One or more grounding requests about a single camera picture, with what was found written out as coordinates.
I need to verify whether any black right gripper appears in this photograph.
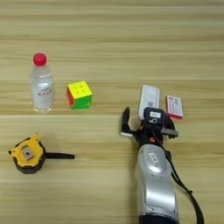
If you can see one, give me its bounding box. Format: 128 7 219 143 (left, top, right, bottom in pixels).
119 106 179 147

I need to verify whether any clear bottle with red cap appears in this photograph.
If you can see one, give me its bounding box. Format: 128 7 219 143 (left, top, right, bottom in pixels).
29 52 55 114

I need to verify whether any white rectangular box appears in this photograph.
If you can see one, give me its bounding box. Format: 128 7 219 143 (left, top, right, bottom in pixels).
137 84 161 121

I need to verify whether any small red white box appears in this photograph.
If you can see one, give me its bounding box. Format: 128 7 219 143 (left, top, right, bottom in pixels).
164 94 185 121

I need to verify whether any yellow black tape measure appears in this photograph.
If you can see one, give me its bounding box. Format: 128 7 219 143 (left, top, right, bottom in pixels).
8 133 76 175

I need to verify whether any colourful puzzle cube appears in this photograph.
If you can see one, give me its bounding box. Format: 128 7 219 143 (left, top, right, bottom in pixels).
66 80 94 110

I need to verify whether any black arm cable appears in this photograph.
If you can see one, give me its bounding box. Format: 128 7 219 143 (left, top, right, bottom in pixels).
162 145 206 224

